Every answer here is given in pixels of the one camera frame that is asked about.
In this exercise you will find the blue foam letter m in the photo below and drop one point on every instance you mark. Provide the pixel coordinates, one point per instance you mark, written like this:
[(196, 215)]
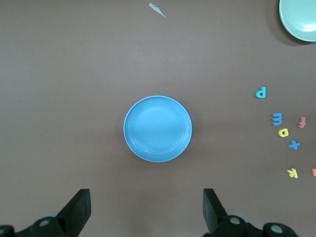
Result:
[(280, 119)]

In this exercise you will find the brown table cover sheet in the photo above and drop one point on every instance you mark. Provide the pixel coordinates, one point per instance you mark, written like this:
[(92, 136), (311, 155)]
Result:
[(74, 98)]

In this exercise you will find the orange foam letter v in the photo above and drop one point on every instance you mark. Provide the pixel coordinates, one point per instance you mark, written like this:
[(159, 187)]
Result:
[(314, 172)]

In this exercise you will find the white paper scrap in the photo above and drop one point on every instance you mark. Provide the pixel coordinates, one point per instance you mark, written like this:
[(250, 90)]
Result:
[(155, 8)]

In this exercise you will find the blue round plate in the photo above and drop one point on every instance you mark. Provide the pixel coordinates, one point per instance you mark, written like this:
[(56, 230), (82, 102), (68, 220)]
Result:
[(158, 128)]

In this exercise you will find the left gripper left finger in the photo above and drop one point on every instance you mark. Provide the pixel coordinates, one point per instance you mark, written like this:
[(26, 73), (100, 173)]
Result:
[(76, 209)]

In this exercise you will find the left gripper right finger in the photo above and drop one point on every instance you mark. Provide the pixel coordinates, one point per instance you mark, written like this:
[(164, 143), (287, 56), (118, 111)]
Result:
[(212, 212)]

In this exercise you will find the green round plate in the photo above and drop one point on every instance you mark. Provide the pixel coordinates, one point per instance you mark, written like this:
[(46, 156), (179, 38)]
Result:
[(301, 17)]

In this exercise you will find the pink foam letter f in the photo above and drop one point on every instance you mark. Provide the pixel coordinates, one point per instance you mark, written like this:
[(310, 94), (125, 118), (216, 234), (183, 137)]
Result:
[(302, 122)]

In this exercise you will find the blue foam letter x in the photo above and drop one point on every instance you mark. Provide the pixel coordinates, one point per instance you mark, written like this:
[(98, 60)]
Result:
[(294, 145)]

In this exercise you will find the teal foam letter p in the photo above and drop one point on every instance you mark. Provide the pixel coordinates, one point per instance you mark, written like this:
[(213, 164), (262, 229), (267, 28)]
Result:
[(264, 91)]

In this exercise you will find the yellow foam letter k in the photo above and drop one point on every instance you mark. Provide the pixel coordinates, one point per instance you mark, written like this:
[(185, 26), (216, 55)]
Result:
[(293, 173)]

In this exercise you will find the yellow foam letter d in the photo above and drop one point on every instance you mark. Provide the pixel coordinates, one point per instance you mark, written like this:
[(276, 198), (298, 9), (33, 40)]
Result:
[(280, 132)]

